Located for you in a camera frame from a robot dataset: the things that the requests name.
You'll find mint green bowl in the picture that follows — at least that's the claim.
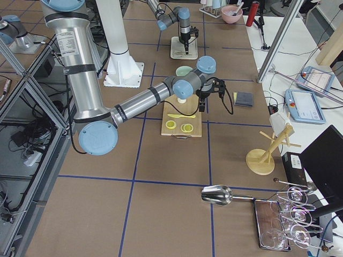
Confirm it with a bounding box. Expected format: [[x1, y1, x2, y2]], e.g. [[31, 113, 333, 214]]
[[175, 66, 193, 77]]

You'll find black glass rack tray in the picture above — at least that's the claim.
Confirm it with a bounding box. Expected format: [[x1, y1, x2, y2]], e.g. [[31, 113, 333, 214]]
[[253, 199, 284, 250]]

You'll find wooden mug tree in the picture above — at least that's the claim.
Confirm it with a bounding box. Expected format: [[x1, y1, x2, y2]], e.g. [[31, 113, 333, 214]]
[[245, 123, 301, 176]]

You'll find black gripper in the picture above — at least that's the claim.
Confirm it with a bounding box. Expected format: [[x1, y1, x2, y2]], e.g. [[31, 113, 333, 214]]
[[196, 78, 226, 112], [178, 25, 198, 55]]

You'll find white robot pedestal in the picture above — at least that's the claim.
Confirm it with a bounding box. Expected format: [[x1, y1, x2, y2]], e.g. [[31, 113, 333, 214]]
[[96, 0, 144, 88]]

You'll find lemon slice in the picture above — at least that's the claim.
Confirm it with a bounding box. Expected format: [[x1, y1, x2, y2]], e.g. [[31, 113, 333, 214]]
[[165, 120, 177, 130], [180, 123, 193, 133]]

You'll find pink bowl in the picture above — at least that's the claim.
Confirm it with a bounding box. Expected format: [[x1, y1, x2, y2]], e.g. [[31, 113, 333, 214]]
[[221, 5, 243, 24]]

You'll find red cylinder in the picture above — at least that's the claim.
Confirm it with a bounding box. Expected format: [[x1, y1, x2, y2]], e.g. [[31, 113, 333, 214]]
[[245, 1, 259, 27]]

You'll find folded grey cloth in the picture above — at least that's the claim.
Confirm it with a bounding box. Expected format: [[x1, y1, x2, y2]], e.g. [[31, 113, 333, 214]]
[[233, 92, 253, 107]]

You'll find black monitor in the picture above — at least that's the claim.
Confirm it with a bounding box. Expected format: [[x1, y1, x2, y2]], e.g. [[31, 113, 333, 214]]
[[300, 125, 342, 218]]

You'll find white serving tray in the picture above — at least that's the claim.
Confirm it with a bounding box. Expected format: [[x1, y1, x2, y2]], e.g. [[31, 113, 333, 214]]
[[170, 36, 198, 60]]

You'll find yellow plastic knife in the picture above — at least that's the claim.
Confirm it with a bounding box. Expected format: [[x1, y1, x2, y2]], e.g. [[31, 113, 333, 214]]
[[167, 114, 196, 118]]

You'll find metal scoop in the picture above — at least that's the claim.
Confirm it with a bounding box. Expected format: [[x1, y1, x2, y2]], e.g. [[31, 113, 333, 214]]
[[200, 185, 266, 206]]

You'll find aluminium frame post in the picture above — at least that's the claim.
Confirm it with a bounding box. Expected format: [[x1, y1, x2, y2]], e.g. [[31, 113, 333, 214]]
[[257, 0, 304, 83]]

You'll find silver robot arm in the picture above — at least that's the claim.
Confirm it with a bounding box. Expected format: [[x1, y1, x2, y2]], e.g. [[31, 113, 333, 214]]
[[41, 1, 216, 155], [147, 1, 198, 59]]

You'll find teach pendant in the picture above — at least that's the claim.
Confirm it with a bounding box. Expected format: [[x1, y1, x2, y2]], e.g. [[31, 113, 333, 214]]
[[296, 66, 335, 96], [285, 89, 326, 124]]

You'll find wooden cutting board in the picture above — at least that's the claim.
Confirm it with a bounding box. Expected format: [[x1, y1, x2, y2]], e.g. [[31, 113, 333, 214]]
[[161, 95, 202, 138]]

